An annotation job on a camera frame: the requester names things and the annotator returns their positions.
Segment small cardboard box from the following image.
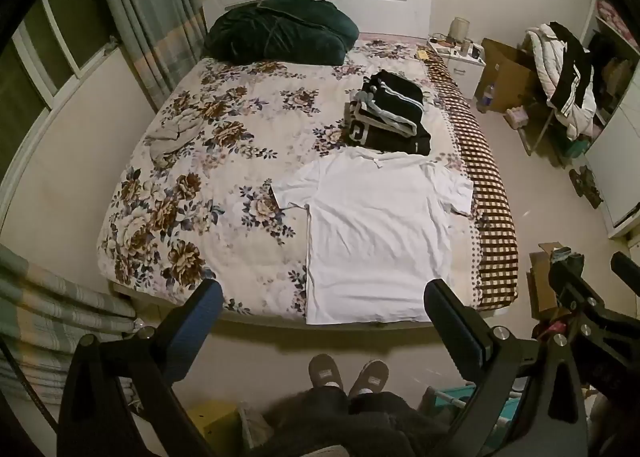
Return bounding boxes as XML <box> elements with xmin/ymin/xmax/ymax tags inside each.
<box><xmin>529</xmin><ymin>242</ymin><xmax>573</xmax><ymax>320</ymax></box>

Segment crumpled grey cloth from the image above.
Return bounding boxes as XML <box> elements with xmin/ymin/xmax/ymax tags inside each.
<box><xmin>145</xmin><ymin>114</ymin><xmax>206</xmax><ymax>163</ymax></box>

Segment grey slipper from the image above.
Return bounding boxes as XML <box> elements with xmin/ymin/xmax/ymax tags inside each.
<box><xmin>308</xmin><ymin>354</ymin><xmax>346</xmax><ymax>390</ymax></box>
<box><xmin>348</xmin><ymin>360</ymin><xmax>390</xmax><ymax>398</ymax></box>

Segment pink quilt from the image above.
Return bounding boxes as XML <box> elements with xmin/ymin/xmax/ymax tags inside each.
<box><xmin>597</xmin><ymin>2</ymin><xmax>637</xmax><ymax>40</ymax></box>

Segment dark green blanket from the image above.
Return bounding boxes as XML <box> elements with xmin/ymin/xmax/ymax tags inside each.
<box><xmin>206</xmin><ymin>0</ymin><xmax>361</xmax><ymax>66</ymax></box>

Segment hanging clothes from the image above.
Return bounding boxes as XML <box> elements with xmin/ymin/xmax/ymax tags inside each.
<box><xmin>590</xmin><ymin>32</ymin><xmax>633</xmax><ymax>83</ymax></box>

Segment person's dark fluffy clothing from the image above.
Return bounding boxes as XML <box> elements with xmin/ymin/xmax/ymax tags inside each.
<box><xmin>260</xmin><ymin>384</ymin><xmax>451</xmax><ymax>457</ymax></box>

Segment white headboard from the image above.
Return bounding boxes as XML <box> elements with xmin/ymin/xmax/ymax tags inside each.
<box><xmin>201</xmin><ymin>0</ymin><xmax>433</xmax><ymax>35</ymax></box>

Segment white t-shirt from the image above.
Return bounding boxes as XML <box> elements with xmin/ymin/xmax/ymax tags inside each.
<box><xmin>270</xmin><ymin>147</ymin><xmax>475</xmax><ymax>325</ymax></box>

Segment plain black folded garment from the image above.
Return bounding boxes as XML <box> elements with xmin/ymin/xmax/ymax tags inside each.
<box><xmin>365</xmin><ymin>121</ymin><xmax>432</xmax><ymax>156</ymax></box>

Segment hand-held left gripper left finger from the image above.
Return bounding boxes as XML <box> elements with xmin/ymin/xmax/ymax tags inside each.
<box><xmin>57</xmin><ymin>279</ymin><xmax>224</xmax><ymax>457</ymax></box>

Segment stack of folded dark clothes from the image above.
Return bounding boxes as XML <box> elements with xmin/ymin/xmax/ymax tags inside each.
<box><xmin>350</xmin><ymin>70</ymin><xmax>426</xmax><ymax>137</ymax></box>

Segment wooden chair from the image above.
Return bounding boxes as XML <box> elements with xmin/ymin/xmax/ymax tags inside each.
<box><xmin>517</xmin><ymin>32</ymin><xmax>601</xmax><ymax>158</ymax></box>

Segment window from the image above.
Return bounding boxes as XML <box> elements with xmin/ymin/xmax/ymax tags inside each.
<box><xmin>0</xmin><ymin>0</ymin><xmax>123</xmax><ymax>128</ymax></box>

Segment green striped curtain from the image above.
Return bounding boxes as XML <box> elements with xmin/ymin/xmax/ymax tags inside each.
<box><xmin>0</xmin><ymin>244</ymin><xmax>138</xmax><ymax>403</ymax></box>
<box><xmin>95</xmin><ymin>0</ymin><xmax>208</xmax><ymax>110</ymax></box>

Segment white puffer jacket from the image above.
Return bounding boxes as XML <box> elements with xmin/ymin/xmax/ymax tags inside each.
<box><xmin>525</xmin><ymin>23</ymin><xmax>598</xmax><ymax>140</ymax></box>

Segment white wardrobe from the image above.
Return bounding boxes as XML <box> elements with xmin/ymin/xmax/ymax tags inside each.
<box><xmin>582</xmin><ymin>0</ymin><xmax>640</xmax><ymax>238</ymax></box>

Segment white nightstand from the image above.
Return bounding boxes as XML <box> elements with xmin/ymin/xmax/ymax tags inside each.
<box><xmin>429</xmin><ymin>40</ymin><xmax>487</xmax><ymax>100</ymax></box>

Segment pair of brown shoes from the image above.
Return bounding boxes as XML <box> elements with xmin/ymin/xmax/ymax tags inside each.
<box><xmin>570</xmin><ymin>166</ymin><xmax>603</xmax><ymax>208</ymax></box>

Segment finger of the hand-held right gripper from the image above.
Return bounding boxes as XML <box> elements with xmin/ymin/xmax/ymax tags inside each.
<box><xmin>548</xmin><ymin>257</ymin><xmax>608</xmax><ymax>318</ymax></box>
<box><xmin>611</xmin><ymin>252</ymin><xmax>640</xmax><ymax>290</ymax></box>

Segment green bin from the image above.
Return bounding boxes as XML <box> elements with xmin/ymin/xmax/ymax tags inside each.
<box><xmin>565</xmin><ymin>134</ymin><xmax>591</xmax><ymax>158</ymax></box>

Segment large cardboard box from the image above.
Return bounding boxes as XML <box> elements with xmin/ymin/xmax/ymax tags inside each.
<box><xmin>474</xmin><ymin>38</ymin><xmax>538</xmax><ymax>114</ymax></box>

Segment black jacket with white stripes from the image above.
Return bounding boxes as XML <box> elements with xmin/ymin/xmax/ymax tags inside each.
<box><xmin>547</xmin><ymin>22</ymin><xmax>596</xmax><ymax>118</ymax></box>

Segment yellow box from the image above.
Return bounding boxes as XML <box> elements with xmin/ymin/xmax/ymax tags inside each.
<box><xmin>192</xmin><ymin>402</ymin><xmax>241</xmax><ymax>443</ymax></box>

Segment floral bedspread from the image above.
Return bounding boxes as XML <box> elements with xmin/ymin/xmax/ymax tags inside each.
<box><xmin>96</xmin><ymin>34</ymin><xmax>481</xmax><ymax>325</ymax></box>

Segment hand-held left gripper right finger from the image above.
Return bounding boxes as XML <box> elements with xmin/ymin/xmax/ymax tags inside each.
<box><xmin>424</xmin><ymin>279</ymin><xmax>588</xmax><ymax>457</ymax></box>

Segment teal plastic basket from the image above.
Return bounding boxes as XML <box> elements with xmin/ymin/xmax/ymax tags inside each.
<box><xmin>432</xmin><ymin>387</ymin><xmax>521</xmax><ymax>433</ymax></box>

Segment beige table lamp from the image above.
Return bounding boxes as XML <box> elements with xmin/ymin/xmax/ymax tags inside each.
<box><xmin>448</xmin><ymin>17</ymin><xmax>471</xmax><ymax>45</ymax></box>

